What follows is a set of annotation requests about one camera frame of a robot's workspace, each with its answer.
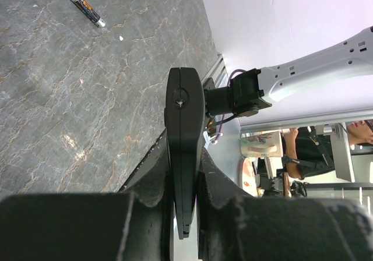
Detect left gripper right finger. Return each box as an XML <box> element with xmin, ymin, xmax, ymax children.
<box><xmin>197</xmin><ymin>150</ymin><xmax>372</xmax><ymax>260</ymax></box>

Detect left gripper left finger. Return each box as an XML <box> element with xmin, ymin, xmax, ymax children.
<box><xmin>1</xmin><ymin>132</ymin><xmax>174</xmax><ymax>260</ymax></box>

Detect white patterned mug outside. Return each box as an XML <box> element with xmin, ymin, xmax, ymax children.
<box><xmin>240</xmin><ymin>131</ymin><xmax>283</xmax><ymax>158</ymax></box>

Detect person in black shirt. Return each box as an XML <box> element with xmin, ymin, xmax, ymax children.
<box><xmin>281</xmin><ymin>119</ymin><xmax>372</xmax><ymax>180</ymax></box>

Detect black silver orange battery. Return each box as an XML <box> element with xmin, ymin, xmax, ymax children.
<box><xmin>70</xmin><ymin>0</ymin><xmax>106</xmax><ymax>28</ymax></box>

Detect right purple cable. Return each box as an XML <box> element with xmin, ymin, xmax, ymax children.
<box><xmin>214</xmin><ymin>67</ymin><xmax>248</xmax><ymax>144</ymax></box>

